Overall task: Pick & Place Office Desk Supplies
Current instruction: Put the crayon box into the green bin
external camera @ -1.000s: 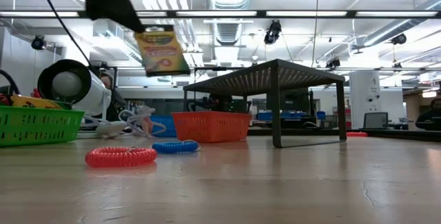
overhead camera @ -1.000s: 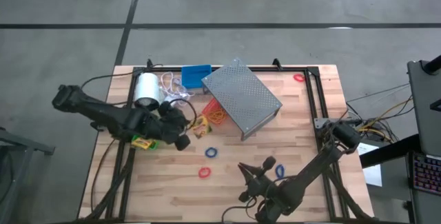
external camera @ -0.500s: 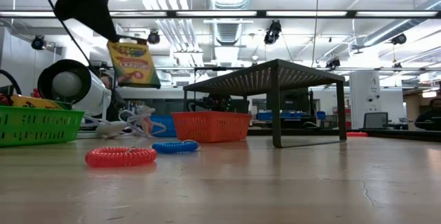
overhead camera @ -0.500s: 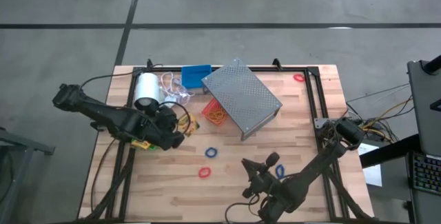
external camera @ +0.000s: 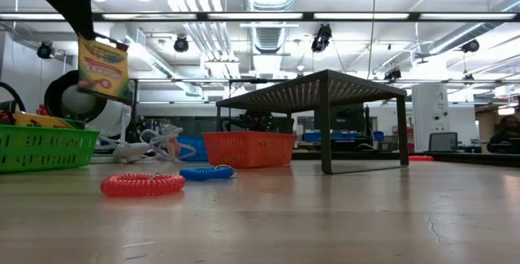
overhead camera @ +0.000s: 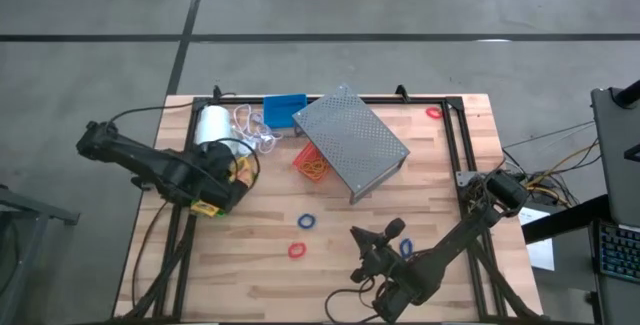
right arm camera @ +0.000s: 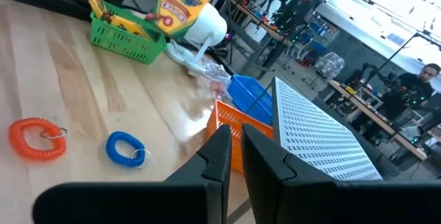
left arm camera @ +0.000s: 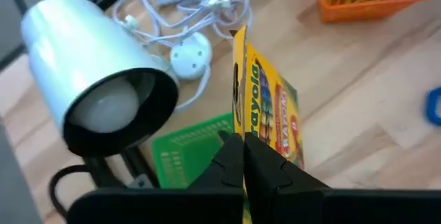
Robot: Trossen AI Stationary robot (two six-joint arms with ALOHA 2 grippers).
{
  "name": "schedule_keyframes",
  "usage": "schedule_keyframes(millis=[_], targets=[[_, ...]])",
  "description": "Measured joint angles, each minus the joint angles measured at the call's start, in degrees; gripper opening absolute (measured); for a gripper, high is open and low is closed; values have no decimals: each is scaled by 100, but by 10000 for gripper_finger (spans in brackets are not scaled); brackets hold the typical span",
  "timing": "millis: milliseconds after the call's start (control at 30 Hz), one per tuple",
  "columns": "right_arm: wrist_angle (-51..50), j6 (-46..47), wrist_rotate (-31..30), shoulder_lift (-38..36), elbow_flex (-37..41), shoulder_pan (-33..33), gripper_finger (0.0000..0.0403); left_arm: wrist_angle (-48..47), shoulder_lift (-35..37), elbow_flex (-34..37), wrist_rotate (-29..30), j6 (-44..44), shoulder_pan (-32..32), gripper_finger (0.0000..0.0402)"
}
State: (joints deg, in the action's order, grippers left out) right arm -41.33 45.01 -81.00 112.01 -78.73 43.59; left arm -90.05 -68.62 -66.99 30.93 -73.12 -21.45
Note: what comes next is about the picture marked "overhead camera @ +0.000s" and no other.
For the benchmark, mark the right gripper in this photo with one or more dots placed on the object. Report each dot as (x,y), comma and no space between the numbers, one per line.
(380,257)

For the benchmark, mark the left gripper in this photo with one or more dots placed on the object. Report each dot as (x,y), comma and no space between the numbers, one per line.
(217,165)

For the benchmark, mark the yellow Crayola crayon box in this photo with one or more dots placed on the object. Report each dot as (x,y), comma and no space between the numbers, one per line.
(205,209)
(244,170)

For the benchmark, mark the blue coil wristband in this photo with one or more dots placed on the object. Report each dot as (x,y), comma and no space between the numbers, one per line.
(401,247)
(299,221)

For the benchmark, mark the grey perforated metal shelf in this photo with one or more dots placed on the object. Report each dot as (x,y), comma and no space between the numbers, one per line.
(350,137)

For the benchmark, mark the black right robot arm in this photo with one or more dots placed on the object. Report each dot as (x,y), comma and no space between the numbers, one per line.
(450,245)

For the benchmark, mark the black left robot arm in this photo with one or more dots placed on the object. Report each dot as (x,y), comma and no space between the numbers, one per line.
(145,160)

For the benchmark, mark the white cylindrical desk lamp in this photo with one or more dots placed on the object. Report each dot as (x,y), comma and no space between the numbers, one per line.
(212,125)

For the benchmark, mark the red coil wristband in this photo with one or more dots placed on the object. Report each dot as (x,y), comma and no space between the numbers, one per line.
(290,250)
(428,113)

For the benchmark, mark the blue plastic basket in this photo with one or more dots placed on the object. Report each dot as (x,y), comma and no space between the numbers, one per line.
(285,112)

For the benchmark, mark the orange plastic basket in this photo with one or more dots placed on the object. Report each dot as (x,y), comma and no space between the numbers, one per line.
(305,155)

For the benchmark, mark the grey metal stand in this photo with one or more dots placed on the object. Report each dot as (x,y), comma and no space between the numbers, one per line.
(50,213)

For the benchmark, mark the white paper sheet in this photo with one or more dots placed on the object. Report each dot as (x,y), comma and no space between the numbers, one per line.
(542,257)

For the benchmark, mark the backlit keyboard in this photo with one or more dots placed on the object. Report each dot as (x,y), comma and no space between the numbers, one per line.
(620,252)

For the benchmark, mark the black pole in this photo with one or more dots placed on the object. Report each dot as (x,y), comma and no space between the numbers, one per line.
(630,94)

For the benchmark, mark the black aluminium frame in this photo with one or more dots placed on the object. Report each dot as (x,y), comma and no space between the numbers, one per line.
(245,100)

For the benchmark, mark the black frame clamp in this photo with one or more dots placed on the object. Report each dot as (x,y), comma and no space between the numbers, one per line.
(401,92)
(216,92)

